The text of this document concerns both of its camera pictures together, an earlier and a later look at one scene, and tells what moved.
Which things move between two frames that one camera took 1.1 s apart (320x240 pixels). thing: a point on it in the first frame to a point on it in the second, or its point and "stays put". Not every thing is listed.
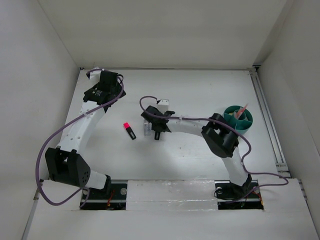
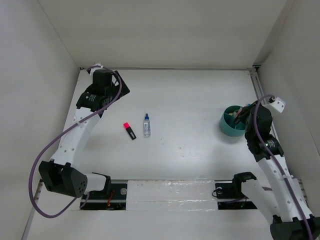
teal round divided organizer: x=240 y=119 stays put
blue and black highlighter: x=157 y=135 to x=238 y=118
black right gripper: x=153 y=127 to x=245 y=111
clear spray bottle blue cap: x=147 y=128 stays put
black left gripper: x=118 y=91 stays put
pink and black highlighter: x=129 y=130 stays put
